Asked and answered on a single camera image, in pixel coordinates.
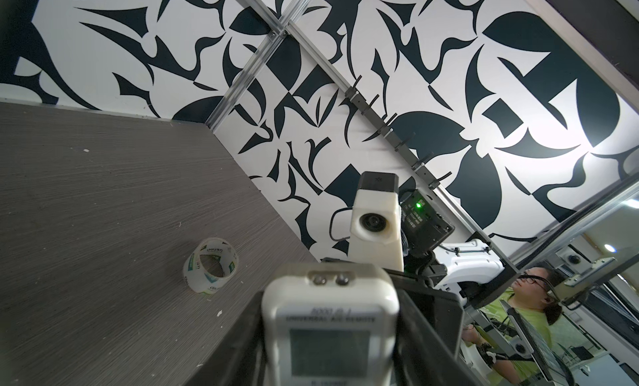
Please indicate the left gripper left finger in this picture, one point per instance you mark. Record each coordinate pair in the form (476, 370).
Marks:
(239, 359)

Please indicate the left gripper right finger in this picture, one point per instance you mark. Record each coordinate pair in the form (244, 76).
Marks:
(428, 338)

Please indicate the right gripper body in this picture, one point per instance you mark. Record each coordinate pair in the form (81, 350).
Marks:
(422, 230)

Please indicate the white remote control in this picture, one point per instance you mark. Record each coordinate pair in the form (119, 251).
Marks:
(330, 324)

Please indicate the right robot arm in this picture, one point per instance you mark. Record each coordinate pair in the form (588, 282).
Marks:
(473, 269)

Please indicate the clear tape roll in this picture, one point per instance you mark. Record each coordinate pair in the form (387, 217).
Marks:
(210, 266)

